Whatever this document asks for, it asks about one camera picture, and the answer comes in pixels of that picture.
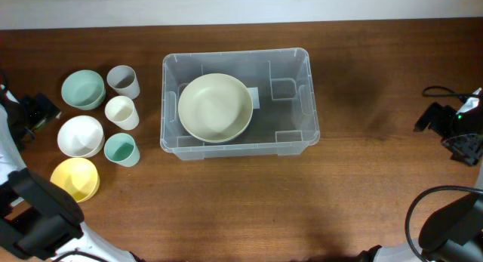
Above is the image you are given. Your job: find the white small bowl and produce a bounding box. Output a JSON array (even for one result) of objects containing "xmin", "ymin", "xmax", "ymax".
[{"xmin": 57, "ymin": 116, "xmax": 105, "ymax": 158}]

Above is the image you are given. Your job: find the green small bowl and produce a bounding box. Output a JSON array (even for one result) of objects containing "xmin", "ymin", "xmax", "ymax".
[{"xmin": 61, "ymin": 69, "xmax": 106, "ymax": 110}]

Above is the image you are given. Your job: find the white label in bin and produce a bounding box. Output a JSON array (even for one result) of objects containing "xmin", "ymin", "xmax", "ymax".
[{"xmin": 248, "ymin": 87, "xmax": 260, "ymax": 109}]

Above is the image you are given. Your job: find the cream cup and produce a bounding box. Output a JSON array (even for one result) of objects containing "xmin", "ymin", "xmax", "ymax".
[{"xmin": 105, "ymin": 96, "xmax": 140, "ymax": 131}]

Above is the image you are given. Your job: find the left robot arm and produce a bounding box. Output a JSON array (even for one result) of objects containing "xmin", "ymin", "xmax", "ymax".
[{"xmin": 1, "ymin": 72, "xmax": 139, "ymax": 261}]

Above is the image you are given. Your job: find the cream large bowl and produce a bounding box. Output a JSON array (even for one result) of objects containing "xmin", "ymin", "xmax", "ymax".
[{"xmin": 178, "ymin": 73, "xmax": 254, "ymax": 141}]

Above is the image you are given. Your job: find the clear plastic storage bin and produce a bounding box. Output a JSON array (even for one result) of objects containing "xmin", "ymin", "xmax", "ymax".
[{"xmin": 160, "ymin": 48, "xmax": 320, "ymax": 161}]

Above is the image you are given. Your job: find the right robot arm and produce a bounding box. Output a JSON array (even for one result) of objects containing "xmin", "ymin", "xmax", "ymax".
[{"xmin": 353, "ymin": 86, "xmax": 482, "ymax": 262}]

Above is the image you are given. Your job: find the yellow small bowl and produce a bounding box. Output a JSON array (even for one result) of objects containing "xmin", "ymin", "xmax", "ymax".
[{"xmin": 50, "ymin": 158, "xmax": 100, "ymax": 202}]

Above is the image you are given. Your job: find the grey cup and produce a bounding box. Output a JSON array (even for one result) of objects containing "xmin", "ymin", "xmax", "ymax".
[{"xmin": 106, "ymin": 65, "xmax": 140, "ymax": 100}]

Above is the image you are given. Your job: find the green cup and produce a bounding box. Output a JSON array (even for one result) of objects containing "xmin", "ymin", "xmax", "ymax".
[{"xmin": 103, "ymin": 133, "xmax": 140, "ymax": 167}]

